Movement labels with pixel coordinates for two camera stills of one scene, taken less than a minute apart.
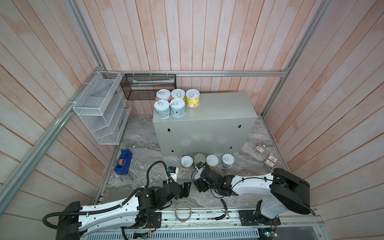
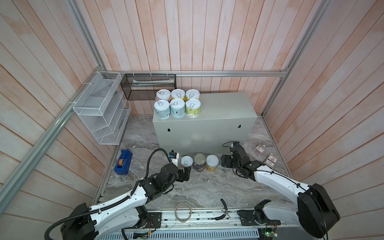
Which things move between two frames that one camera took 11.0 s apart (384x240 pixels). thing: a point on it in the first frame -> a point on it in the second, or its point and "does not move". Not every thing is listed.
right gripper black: (199, 182) -> (227, 158)
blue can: (177, 107) does not move
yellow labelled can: (178, 93) does not move
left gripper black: (186, 190) -> (186, 174)
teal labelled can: (162, 109) does not move
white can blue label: (163, 94) does not move
